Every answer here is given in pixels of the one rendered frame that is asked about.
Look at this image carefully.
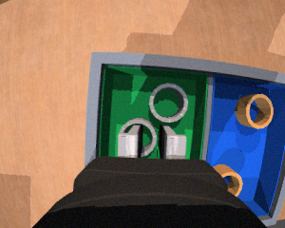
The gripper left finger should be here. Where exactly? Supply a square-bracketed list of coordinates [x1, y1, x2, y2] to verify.
[118, 123, 143, 158]

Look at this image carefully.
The grey metal sleeve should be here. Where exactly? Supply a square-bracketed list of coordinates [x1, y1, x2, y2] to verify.
[119, 118, 157, 157]
[149, 84, 188, 123]

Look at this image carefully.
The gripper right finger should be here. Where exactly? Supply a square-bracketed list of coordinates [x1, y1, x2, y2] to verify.
[159, 124, 187, 159]

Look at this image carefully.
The green and blue divided bin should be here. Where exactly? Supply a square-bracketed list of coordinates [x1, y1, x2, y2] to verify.
[85, 51, 285, 226]

